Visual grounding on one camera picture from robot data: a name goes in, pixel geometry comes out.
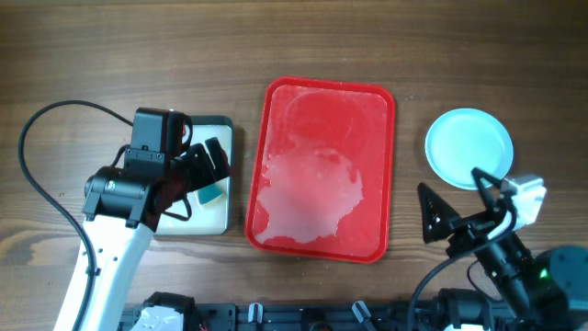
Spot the black tray with soapy water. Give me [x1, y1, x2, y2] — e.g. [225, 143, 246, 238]
[155, 115, 233, 237]

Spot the green yellow sponge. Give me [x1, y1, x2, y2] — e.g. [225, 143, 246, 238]
[197, 184, 223, 205]

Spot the right black cable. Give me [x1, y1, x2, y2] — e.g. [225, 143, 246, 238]
[406, 192, 520, 331]

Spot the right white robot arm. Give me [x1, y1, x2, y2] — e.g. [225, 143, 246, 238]
[413, 168, 587, 328]

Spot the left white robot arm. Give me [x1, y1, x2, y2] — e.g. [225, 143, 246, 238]
[55, 136, 233, 330]

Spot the red plastic tray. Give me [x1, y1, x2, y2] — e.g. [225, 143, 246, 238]
[244, 77, 396, 264]

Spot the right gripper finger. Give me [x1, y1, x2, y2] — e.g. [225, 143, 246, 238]
[471, 167, 503, 216]
[417, 182, 461, 244]

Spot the black cable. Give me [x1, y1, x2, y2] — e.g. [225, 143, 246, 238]
[17, 99, 194, 331]
[406, 192, 520, 331]

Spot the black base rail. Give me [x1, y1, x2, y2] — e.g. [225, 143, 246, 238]
[117, 289, 517, 331]

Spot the pale green plate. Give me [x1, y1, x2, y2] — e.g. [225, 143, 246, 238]
[424, 108, 514, 190]

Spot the left black cable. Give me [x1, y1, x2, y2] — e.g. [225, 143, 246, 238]
[17, 99, 194, 331]

